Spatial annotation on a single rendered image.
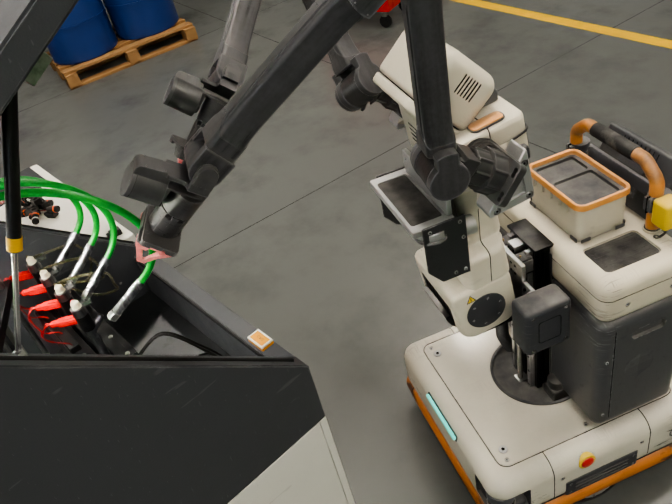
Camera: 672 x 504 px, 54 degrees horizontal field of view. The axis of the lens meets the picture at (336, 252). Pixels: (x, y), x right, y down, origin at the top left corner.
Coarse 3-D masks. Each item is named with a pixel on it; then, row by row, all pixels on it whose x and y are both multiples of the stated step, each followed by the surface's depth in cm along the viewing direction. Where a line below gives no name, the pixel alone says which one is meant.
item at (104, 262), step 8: (0, 184) 117; (24, 184) 119; (32, 184) 120; (40, 184) 121; (48, 184) 122; (56, 184) 123; (64, 184) 125; (80, 192) 127; (104, 208) 132; (112, 216) 134; (112, 224) 134; (112, 232) 135; (112, 240) 136; (112, 248) 136; (104, 256) 136; (104, 264) 136; (96, 272) 136; (96, 280) 136; (88, 288) 136
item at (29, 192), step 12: (0, 192) 102; (24, 192) 103; (36, 192) 104; (48, 192) 104; (60, 192) 105; (72, 192) 106; (96, 204) 108; (108, 204) 109; (132, 216) 112; (144, 276) 119
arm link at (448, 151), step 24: (408, 0) 94; (432, 0) 94; (408, 24) 97; (432, 24) 97; (408, 48) 101; (432, 48) 100; (432, 72) 102; (432, 96) 105; (432, 120) 108; (432, 144) 111; (456, 144) 113; (456, 168) 113; (432, 192) 115; (456, 192) 116
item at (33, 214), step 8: (24, 200) 190; (32, 200) 185; (40, 200) 185; (48, 200) 190; (24, 208) 188; (32, 208) 184; (40, 208) 187; (48, 208) 183; (56, 208) 182; (24, 216) 188; (32, 216) 181; (48, 216) 185; (56, 216) 185
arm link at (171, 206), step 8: (168, 184) 103; (176, 184) 104; (168, 192) 103; (176, 192) 103; (184, 192) 104; (168, 200) 106; (176, 200) 104; (184, 200) 104; (192, 200) 105; (200, 200) 106; (168, 208) 106; (176, 208) 105; (184, 208) 105; (192, 208) 106; (176, 216) 107; (184, 216) 107
